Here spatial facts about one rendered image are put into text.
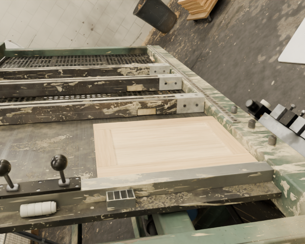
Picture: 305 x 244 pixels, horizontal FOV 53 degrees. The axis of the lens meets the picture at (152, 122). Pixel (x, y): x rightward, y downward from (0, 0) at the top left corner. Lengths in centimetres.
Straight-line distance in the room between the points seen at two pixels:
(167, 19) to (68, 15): 192
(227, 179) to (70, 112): 69
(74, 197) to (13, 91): 93
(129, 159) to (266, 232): 46
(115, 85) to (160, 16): 397
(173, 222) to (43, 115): 71
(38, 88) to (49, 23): 472
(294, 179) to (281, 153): 14
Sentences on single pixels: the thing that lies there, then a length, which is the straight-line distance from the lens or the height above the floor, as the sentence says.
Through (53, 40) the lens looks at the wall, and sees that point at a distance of 628.
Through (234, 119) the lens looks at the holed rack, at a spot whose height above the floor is 89.
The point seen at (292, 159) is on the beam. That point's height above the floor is 85.
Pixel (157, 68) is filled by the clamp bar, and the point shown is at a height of 98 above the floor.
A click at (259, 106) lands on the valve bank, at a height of 75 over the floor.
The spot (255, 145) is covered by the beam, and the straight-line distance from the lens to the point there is 103.
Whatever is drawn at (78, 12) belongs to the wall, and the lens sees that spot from 633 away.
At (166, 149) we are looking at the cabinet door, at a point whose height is 110.
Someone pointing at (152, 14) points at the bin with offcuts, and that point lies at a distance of 547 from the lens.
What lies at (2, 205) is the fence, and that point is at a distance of 84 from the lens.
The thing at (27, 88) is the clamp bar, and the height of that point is 154.
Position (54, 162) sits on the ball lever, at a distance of 71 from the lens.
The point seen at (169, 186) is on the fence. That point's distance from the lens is 83.
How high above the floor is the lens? 158
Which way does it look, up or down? 23 degrees down
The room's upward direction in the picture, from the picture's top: 58 degrees counter-clockwise
